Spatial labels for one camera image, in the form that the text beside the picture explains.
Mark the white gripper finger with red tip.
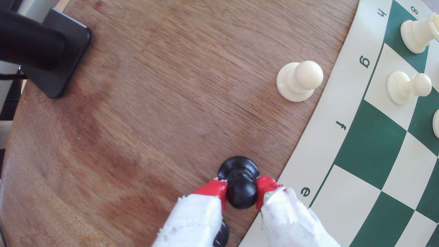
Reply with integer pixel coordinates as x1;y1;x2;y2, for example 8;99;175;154
153;178;228;247
255;176;342;247

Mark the green and white chess mat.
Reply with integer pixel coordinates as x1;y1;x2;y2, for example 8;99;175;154
238;0;439;247

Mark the white rook chess piece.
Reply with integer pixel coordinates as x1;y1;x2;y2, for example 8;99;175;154
400;13;439;54

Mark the black stand with flat base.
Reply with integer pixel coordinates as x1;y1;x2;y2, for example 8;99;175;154
0;8;94;99

